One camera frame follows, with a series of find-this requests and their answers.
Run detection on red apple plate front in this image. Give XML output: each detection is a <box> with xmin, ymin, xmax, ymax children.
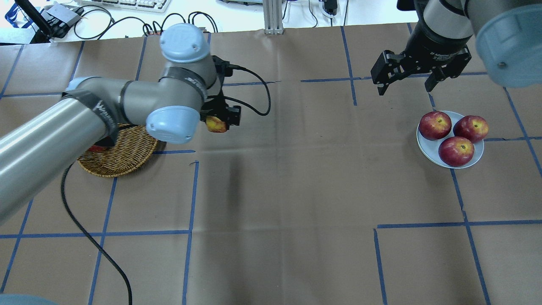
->
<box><xmin>438</xmin><ymin>136</ymin><xmax>476</xmax><ymax>167</ymax></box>

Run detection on red apple plate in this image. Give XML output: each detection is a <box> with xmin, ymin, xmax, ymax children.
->
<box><xmin>438</xmin><ymin>136</ymin><xmax>476</xmax><ymax>167</ymax></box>
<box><xmin>452</xmin><ymin>115</ymin><xmax>489</xmax><ymax>143</ymax></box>

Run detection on grey box device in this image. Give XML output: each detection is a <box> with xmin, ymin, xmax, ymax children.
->
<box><xmin>41</xmin><ymin>3</ymin><xmax>84</xmax><ymax>27</ymax></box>

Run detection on white keyboard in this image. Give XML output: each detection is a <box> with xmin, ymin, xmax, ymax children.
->
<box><xmin>76</xmin><ymin>0</ymin><xmax>172</xmax><ymax>13</ymax></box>

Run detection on black cables on desk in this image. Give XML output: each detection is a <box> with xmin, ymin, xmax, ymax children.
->
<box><xmin>74</xmin><ymin>4</ymin><xmax>219</xmax><ymax>39</ymax></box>

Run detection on red apple on plate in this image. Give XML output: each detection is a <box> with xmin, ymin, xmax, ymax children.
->
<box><xmin>418</xmin><ymin>111</ymin><xmax>452</xmax><ymax>141</ymax></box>

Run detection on red apple plate far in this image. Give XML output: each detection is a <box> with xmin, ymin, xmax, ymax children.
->
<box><xmin>452</xmin><ymin>115</ymin><xmax>489</xmax><ymax>143</ymax></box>

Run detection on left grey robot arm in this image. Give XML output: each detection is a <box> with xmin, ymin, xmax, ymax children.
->
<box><xmin>0</xmin><ymin>23</ymin><xmax>224</xmax><ymax>223</ymax></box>

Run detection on red yellow apple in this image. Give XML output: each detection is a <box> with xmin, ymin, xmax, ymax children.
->
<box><xmin>205</xmin><ymin>116</ymin><xmax>229</xmax><ymax>133</ymax></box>

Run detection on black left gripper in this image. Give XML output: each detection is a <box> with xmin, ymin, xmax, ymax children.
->
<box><xmin>200</xmin><ymin>55</ymin><xmax>242</xmax><ymax>130</ymax></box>

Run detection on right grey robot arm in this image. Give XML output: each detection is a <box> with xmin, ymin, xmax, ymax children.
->
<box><xmin>371</xmin><ymin>0</ymin><xmax>542</xmax><ymax>95</ymax></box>

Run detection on dark red apple in basket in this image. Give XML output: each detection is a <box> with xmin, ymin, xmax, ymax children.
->
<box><xmin>87</xmin><ymin>145</ymin><xmax>109</xmax><ymax>153</ymax></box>

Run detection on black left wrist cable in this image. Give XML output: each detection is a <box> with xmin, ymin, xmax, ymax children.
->
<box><xmin>224</xmin><ymin>64</ymin><xmax>271</xmax><ymax>116</ymax></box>

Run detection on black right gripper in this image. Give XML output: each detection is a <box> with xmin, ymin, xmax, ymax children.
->
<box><xmin>371</xmin><ymin>23</ymin><xmax>472</xmax><ymax>95</ymax></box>

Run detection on aluminium profile post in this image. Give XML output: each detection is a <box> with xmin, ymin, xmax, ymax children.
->
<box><xmin>263</xmin><ymin>0</ymin><xmax>284</xmax><ymax>35</ymax></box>

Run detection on light blue plate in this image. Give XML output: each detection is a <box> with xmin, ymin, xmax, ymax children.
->
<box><xmin>416</xmin><ymin>111</ymin><xmax>489</xmax><ymax>169</ymax></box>

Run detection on woven wicker basket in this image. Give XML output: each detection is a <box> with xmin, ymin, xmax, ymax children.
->
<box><xmin>77</xmin><ymin>124</ymin><xmax>161</xmax><ymax>178</ymax></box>

